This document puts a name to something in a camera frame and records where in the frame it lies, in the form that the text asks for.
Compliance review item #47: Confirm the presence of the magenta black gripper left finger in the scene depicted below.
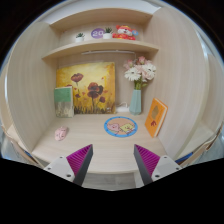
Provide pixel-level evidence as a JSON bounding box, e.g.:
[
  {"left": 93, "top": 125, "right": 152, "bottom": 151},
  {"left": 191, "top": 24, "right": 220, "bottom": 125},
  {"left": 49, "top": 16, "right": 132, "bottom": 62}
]
[{"left": 44, "top": 144, "right": 93, "bottom": 186}]

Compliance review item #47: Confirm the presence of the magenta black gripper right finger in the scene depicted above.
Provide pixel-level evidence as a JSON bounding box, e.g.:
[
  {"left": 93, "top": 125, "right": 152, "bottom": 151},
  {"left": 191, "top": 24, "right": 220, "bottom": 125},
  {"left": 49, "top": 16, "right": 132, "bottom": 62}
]
[{"left": 134, "top": 144, "right": 181, "bottom": 185}]

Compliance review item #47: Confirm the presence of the pink pig-shaped computer mouse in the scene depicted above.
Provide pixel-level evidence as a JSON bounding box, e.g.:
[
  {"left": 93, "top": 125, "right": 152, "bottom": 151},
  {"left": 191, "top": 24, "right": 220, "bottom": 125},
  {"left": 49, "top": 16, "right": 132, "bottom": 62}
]
[{"left": 55, "top": 126, "right": 68, "bottom": 141}]

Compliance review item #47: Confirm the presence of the round blue cartoon mouse pad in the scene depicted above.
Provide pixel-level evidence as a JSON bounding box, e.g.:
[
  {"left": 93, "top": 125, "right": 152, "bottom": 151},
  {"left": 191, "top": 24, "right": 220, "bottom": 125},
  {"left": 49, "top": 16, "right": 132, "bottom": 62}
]
[{"left": 104, "top": 116, "right": 138, "bottom": 138}]

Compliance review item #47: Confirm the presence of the orange book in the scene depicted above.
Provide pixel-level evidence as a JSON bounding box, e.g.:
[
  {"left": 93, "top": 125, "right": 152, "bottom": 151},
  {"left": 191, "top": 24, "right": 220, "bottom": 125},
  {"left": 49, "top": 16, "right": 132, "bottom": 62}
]
[{"left": 145, "top": 98, "right": 168, "bottom": 137}]

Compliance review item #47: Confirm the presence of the teal ceramic vase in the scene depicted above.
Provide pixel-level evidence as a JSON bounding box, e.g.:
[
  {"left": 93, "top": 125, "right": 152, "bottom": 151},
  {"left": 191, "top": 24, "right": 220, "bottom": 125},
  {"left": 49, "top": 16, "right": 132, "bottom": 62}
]
[{"left": 129, "top": 89, "right": 141, "bottom": 115}]

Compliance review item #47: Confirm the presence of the green and beige book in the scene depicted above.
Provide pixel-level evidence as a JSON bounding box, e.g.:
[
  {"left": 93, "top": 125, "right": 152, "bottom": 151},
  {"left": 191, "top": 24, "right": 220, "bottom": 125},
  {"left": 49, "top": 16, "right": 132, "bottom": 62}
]
[{"left": 54, "top": 86, "right": 74, "bottom": 118}]

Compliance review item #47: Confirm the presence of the yellow poppy flower painting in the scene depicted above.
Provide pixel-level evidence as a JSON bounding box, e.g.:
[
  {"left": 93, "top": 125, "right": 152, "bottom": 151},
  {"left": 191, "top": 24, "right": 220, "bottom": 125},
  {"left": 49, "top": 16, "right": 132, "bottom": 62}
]
[{"left": 56, "top": 62, "right": 115, "bottom": 114}]

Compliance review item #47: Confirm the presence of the light wooden shelf unit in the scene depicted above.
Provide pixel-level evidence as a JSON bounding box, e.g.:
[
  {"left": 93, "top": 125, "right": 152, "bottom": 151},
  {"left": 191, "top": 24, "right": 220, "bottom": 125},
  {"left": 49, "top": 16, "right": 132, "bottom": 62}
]
[{"left": 5, "top": 6, "right": 219, "bottom": 174}]

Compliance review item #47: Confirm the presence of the pink and white flower bouquet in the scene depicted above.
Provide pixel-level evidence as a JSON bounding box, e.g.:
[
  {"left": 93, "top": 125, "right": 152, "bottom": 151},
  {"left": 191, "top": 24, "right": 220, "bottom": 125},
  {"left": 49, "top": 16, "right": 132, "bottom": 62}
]
[{"left": 123, "top": 56, "right": 156, "bottom": 90}]

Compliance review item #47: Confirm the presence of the white LED light bar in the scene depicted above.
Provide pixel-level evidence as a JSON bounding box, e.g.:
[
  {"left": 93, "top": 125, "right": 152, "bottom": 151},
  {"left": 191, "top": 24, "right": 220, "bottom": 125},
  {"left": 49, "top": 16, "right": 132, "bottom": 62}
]
[{"left": 81, "top": 50, "right": 136, "bottom": 55}]

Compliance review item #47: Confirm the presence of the small potted plant left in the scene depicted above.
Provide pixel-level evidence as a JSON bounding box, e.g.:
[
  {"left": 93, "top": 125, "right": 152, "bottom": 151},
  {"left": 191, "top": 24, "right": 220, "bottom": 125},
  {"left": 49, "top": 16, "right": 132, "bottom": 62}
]
[{"left": 75, "top": 33, "right": 85, "bottom": 43}]

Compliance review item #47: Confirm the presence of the small potted plant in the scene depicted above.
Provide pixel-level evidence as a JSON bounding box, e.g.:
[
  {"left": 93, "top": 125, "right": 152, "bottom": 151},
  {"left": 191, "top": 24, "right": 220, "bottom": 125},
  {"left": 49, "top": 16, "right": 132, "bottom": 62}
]
[
  {"left": 75, "top": 33, "right": 85, "bottom": 43},
  {"left": 103, "top": 27, "right": 113, "bottom": 39}
]

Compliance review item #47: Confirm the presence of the round purple number sign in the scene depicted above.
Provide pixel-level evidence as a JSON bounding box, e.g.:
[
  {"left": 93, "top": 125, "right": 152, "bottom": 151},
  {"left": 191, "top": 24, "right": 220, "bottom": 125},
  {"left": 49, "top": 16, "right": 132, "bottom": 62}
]
[{"left": 91, "top": 28, "right": 104, "bottom": 39}]

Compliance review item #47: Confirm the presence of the red plush toy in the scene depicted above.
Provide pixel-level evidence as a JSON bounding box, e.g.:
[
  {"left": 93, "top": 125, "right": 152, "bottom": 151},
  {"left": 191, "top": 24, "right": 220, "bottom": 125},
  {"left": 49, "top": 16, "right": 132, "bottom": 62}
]
[{"left": 112, "top": 25, "right": 138, "bottom": 40}]

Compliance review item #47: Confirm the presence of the small potted plant right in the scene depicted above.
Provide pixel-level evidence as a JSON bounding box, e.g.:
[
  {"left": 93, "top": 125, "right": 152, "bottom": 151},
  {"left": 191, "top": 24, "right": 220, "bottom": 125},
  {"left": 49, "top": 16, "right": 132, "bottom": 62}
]
[{"left": 103, "top": 27, "right": 113, "bottom": 39}]

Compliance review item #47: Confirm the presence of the white power adapter with cable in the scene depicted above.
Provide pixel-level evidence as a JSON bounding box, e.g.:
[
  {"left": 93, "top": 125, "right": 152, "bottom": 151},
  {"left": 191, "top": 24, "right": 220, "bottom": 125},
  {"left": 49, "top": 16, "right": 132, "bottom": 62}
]
[{"left": 116, "top": 102, "right": 129, "bottom": 113}]

